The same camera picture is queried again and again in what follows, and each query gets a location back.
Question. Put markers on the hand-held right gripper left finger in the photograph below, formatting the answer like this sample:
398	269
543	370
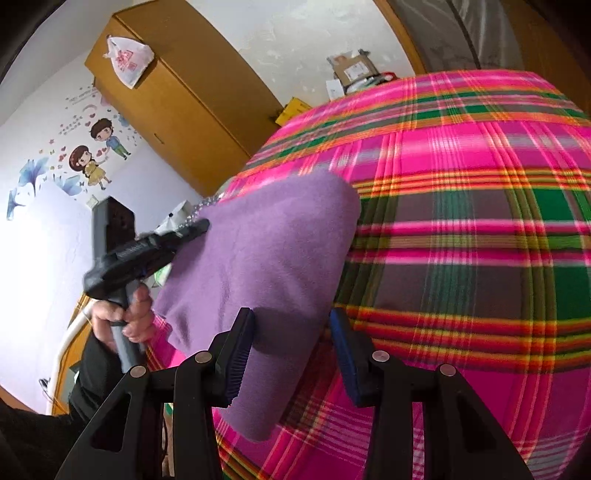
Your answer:
240	357

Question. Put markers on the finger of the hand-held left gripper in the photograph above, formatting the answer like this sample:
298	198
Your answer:
189	230

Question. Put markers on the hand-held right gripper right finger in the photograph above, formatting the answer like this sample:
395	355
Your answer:
344	357

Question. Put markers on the purple fleece pants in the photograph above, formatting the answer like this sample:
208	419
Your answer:
258	258

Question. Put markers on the person's left forearm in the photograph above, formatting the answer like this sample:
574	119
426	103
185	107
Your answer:
46	438

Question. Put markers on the person's left hand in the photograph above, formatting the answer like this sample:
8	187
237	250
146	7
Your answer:
141	318

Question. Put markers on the dark dotted folded cloth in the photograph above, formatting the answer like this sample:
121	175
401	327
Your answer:
210	204

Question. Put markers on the wooden headboard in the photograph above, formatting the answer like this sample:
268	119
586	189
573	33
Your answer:
69	369

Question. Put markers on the wooden wardrobe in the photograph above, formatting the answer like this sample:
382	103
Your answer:
194	101

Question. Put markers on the yellow bag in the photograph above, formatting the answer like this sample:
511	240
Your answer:
293	110

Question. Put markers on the pink plaid blanket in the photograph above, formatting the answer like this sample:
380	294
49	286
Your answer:
461	230

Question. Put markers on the white red-printed plastic bag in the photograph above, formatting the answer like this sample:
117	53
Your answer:
129	60

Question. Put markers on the white carton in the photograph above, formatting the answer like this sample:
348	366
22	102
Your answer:
334	90

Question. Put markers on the open cardboard box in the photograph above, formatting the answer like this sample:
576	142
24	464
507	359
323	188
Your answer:
353	69

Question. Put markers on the plastic door curtain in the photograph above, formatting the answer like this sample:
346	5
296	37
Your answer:
485	27

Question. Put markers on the white wall socket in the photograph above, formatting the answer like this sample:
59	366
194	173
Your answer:
93	200

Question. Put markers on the cartoon wall sticker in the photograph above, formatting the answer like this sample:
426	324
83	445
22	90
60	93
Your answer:
87	161

